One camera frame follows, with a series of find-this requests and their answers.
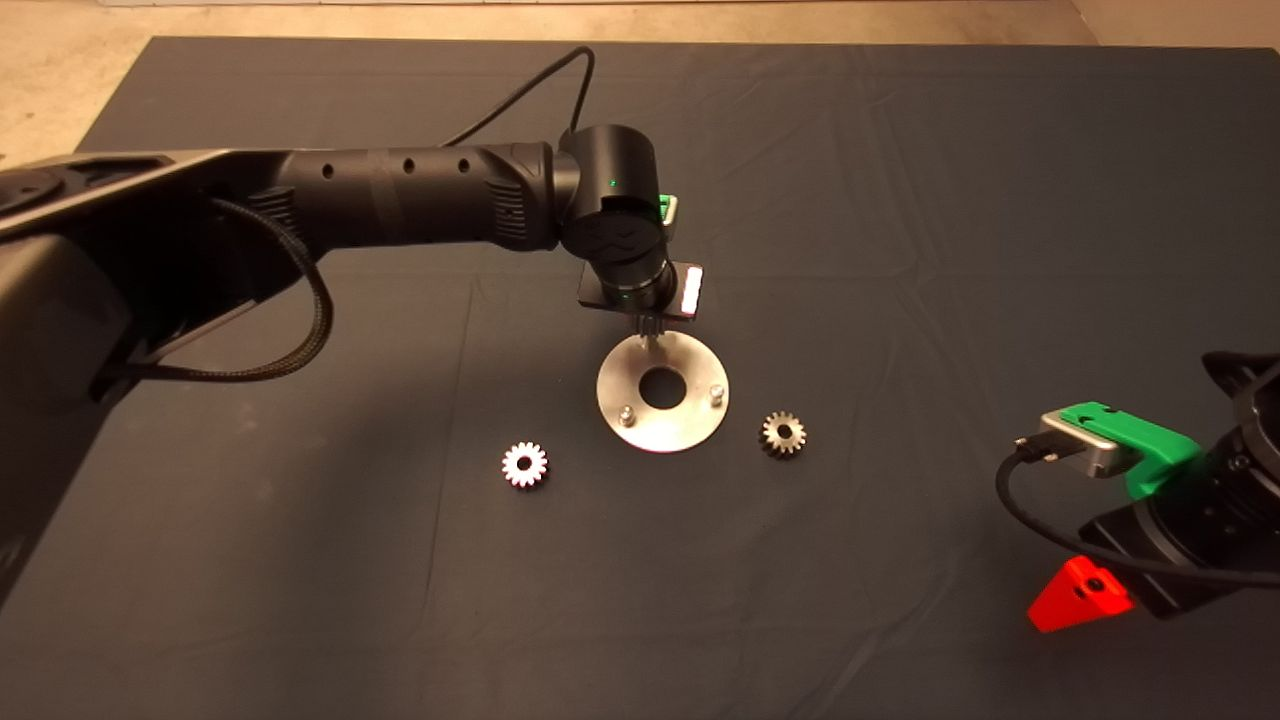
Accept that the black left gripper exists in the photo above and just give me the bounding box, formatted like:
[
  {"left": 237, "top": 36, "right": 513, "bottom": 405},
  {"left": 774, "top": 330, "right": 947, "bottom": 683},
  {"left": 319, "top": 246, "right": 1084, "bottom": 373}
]
[{"left": 577, "top": 260, "right": 707, "bottom": 322}]

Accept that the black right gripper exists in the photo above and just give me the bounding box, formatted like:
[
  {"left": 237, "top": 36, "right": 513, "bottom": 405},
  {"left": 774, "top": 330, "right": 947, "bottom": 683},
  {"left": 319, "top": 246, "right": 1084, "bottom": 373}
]
[{"left": 1026, "top": 430, "right": 1280, "bottom": 634}]

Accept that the round metal carrier plate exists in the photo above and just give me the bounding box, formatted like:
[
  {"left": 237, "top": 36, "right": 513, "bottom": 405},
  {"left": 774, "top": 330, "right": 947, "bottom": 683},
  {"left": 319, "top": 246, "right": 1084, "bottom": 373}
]
[{"left": 596, "top": 330, "right": 731, "bottom": 454}]

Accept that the dark table cloth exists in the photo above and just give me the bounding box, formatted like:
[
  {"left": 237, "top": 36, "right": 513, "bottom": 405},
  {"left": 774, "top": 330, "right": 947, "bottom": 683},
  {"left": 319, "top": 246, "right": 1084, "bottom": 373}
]
[{"left": 0, "top": 35, "right": 1280, "bottom": 720}]

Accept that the silver right camera box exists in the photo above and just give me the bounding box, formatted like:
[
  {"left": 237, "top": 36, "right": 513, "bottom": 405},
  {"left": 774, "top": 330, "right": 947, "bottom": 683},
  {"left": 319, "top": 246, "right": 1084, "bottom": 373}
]
[{"left": 1038, "top": 412, "right": 1123, "bottom": 479}]

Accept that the black right camera cable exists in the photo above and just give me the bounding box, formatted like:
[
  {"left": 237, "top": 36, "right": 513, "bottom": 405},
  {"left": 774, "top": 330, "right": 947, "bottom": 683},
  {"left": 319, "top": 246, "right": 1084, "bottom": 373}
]
[{"left": 994, "top": 435, "right": 1280, "bottom": 591}]

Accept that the green right camera mount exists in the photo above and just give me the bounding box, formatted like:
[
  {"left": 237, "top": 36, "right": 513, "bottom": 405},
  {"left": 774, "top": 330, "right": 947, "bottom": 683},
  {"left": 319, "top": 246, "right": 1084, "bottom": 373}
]
[{"left": 1058, "top": 401, "right": 1203, "bottom": 499}]

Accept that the thin black left camera cable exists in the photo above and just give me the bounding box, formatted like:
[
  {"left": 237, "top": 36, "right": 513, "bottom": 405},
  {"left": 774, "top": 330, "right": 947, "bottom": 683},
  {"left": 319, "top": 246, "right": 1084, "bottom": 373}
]
[{"left": 440, "top": 47, "right": 596, "bottom": 149}]

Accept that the braided black arm cable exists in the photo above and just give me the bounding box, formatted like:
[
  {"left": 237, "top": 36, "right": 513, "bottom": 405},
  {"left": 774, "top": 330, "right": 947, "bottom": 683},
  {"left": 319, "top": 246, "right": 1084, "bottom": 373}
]
[{"left": 95, "top": 198, "right": 334, "bottom": 383}]

